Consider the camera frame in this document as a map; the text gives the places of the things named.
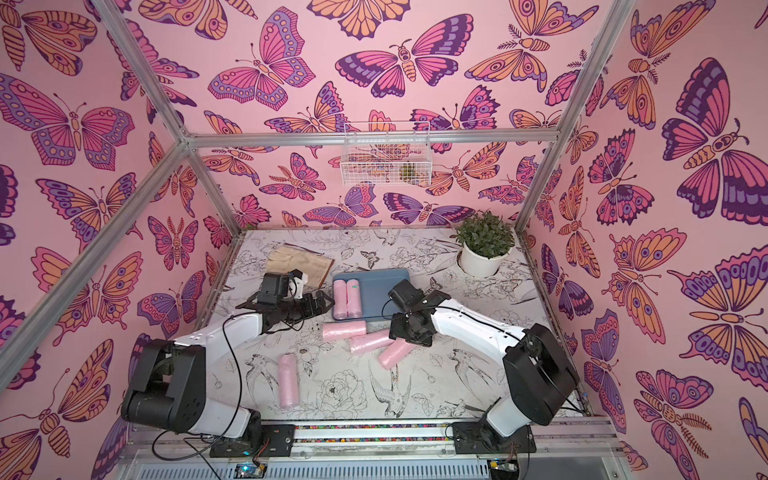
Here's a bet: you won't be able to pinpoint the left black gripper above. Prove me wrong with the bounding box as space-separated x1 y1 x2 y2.
278 291 336 323

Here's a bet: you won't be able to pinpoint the pink trash bag roll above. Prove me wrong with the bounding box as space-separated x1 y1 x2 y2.
278 354 300 409
322 321 367 342
333 279 348 320
346 279 362 319
378 339 415 370
349 329 394 355

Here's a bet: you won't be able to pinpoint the blue plastic storage box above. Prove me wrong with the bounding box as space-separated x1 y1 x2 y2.
333 268 410 322

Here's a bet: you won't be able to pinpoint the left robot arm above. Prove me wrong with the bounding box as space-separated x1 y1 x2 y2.
120 270 335 453

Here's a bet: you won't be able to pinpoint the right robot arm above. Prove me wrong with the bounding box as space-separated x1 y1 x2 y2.
388 280 579 440

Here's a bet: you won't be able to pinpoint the beige cloth with red trim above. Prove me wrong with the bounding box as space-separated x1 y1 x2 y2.
265 245 334 289

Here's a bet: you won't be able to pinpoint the potted green plant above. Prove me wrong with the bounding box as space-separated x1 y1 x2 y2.
456 210 517 278

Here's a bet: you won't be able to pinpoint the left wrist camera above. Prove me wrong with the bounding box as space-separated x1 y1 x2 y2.
288 269 309 300

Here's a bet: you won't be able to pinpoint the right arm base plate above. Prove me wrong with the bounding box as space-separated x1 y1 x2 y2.
449 422 537 455

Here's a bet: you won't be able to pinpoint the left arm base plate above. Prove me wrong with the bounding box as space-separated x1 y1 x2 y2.
210 424 296 459

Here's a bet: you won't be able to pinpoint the aluminium front rail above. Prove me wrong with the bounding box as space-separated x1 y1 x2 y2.
113 417 634 479

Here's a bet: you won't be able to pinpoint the white wire basket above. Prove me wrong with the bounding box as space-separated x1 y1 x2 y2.
338 121 433 187

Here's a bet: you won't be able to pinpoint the aluminium frame struts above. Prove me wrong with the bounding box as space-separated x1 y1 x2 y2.
0 0 640 480

